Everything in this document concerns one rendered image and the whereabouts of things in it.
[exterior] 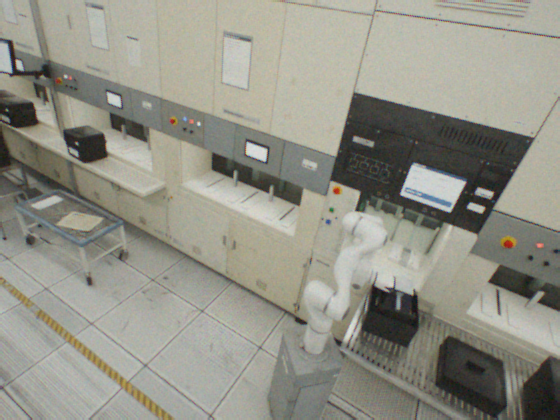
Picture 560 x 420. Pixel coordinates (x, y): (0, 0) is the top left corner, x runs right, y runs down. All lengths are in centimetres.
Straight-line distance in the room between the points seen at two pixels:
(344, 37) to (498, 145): 94
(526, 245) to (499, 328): 59
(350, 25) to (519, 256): 150
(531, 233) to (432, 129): 72
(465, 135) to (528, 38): 44
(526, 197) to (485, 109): 49
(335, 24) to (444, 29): 53
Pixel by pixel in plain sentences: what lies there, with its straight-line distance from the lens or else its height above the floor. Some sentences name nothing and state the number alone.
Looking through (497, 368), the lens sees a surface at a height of 86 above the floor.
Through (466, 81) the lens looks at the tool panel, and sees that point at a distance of 181.
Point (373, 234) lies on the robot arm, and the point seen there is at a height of 149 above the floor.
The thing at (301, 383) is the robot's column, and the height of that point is 65.
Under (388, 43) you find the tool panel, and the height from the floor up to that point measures 222.
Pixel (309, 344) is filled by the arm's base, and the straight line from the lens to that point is 179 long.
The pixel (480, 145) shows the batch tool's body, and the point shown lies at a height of 186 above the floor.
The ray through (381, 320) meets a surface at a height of 90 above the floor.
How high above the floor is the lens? 227
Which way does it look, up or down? 32 degrees down
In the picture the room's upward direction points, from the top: 10 degrees clockwise
